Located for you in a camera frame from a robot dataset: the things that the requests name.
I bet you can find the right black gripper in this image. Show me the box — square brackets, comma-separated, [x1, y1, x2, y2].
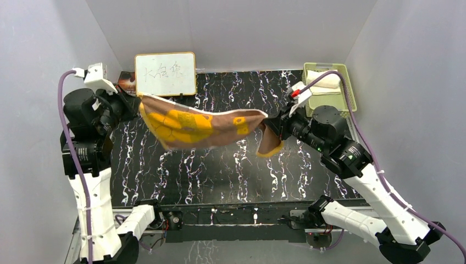
[263, 101, 326, 152]

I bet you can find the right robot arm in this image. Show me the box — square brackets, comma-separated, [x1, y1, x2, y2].
[264, 106, 442, 263]

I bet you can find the yellow brown towel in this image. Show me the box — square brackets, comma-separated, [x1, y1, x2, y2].
[137, 93, 283, 157]

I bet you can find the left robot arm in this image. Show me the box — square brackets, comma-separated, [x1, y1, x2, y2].
[59, 88, 164, 263]

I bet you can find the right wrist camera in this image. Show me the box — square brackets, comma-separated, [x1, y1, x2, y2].
[287, 81, 312, 117]

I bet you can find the dark book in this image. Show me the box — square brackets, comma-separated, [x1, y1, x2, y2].
[117, 71, 136, 96]

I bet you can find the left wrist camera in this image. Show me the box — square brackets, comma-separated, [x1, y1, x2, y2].
[72, 62, 118, 95]

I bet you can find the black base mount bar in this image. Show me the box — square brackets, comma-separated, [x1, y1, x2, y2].
[127, 200, 347, 249]

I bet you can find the aluminium rail frame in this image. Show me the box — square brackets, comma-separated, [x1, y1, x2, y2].
[63, 206, 410, 264]

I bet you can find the whiteboard with yellow frame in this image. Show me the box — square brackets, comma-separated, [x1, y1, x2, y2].
[134, 52, 197, 97]

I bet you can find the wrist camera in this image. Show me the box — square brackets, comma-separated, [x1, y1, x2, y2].
[287, 81, 312, 117]
[72, 62, 118, 95]

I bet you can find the green plastic basket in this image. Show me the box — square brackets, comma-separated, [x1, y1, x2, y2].
[302, 62, 357, 118]

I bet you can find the white towel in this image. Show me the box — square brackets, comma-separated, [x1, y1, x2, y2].
[306, 70, 341, 95]

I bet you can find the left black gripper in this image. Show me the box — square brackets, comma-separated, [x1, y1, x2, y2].
[97, 82, 141, 132]

